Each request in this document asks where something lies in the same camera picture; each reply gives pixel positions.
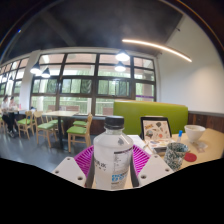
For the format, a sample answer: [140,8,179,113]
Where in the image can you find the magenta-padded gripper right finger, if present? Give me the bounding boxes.
[129,144,174,189]

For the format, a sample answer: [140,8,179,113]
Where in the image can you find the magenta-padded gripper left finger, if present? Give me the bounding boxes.
[51,144,101,189]

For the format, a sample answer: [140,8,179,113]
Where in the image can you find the clear water bottle black cap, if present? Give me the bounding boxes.
[93,115,134,191]

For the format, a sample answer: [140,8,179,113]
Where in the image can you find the green speckled white mug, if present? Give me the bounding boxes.
[163,142,190,172]

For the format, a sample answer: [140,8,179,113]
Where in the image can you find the white printed paper sheet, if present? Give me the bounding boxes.
[127,134,154,151]

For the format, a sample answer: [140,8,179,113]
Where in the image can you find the black tablet with stickers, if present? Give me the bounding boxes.
[139,116,173,141]

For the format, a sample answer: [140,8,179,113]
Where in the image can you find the wooden chairs with green seats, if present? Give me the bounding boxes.
[14,109,94,153]

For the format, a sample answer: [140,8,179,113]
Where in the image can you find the blue-capped white marker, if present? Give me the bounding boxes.
[176,129,184,144]

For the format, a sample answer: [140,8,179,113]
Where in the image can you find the white crumpled paper wrapper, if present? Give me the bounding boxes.
[194,141,210,153]

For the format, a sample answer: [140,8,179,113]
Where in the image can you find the white ceramic bowl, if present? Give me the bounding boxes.
[183,124,207,144]

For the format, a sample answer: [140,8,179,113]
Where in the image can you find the light wooden dining table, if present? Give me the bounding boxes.
[42,110,80,149]

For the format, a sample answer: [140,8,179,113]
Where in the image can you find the green upholstered bench backrest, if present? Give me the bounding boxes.
[112,100,189,137]

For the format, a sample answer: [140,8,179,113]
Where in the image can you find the person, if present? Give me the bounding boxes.
[8,96,20,138]
[0,94,11,134]

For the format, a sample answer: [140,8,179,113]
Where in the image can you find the large black-framed window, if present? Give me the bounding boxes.
[0,52,158,117]

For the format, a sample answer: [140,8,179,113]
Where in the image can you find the black pendant ceiling lamps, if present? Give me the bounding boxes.
[29,49,131,79]

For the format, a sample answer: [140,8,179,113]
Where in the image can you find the curved linear ceiling light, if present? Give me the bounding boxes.
[121,38,194,63]

